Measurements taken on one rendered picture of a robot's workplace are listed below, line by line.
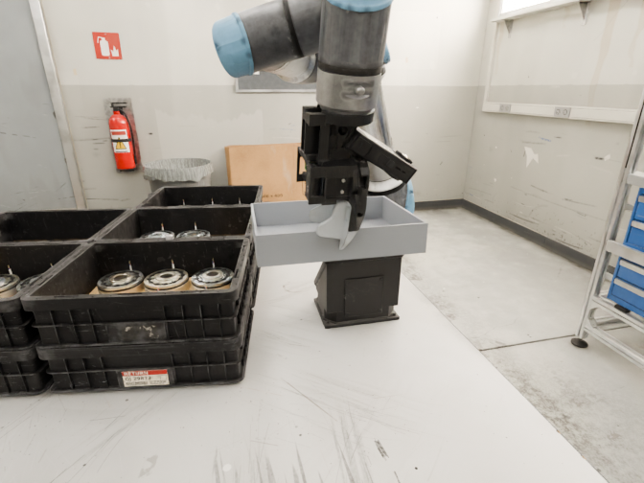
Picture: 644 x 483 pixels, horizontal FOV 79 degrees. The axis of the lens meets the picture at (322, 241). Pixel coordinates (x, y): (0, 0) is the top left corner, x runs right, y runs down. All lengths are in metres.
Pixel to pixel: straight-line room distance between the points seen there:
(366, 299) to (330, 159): 0.60
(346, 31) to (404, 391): 0.69
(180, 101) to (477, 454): 3.62
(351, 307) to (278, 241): 0.50
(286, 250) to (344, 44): 0.29
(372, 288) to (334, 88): 0.67
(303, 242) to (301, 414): 0.38
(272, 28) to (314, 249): 0.30
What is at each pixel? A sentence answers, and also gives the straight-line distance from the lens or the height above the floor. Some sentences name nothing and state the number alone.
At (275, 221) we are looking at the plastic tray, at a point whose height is 1.05.
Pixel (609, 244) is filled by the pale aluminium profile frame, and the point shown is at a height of 0.60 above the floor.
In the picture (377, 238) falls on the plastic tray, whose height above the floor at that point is 1.08.
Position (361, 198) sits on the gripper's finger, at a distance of 0.52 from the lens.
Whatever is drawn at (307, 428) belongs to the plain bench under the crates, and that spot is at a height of 0.70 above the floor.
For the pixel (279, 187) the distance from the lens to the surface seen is 3.85.
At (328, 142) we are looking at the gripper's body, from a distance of 0.50.
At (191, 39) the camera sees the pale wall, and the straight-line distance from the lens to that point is 3.96.
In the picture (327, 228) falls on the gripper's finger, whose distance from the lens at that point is 0.55.
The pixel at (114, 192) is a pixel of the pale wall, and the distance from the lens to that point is 4.17.
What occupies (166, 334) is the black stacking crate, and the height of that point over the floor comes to 0.84.
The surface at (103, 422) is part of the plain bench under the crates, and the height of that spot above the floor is 0.70.
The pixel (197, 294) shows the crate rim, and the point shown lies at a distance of 0.79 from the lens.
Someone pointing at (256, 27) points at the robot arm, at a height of 1.36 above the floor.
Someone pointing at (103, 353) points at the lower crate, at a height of 0.81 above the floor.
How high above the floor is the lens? 1.29
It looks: 21 degrees down
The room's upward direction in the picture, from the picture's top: straight up
